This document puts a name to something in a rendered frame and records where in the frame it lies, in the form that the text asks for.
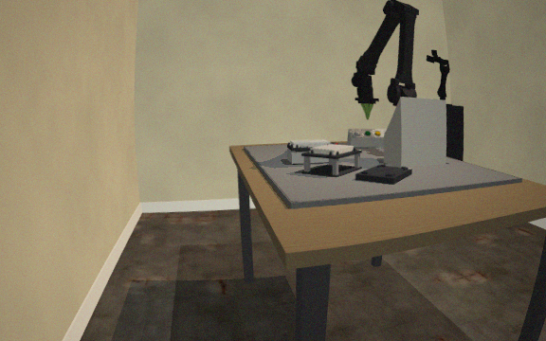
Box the white button panel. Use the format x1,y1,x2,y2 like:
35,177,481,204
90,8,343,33
348,129,387,149

